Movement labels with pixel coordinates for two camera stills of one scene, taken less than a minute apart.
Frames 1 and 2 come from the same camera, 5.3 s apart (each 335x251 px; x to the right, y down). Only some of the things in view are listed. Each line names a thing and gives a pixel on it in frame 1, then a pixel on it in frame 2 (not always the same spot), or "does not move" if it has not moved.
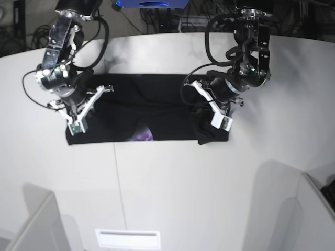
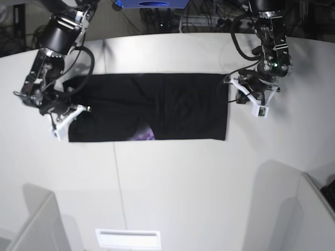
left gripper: (71, 94) -> (59, 105)
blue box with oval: (153, 4) does not move
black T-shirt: (149, 107) does not move
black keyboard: (328, 191) does not move
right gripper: (222, 90) -> (255, 84)
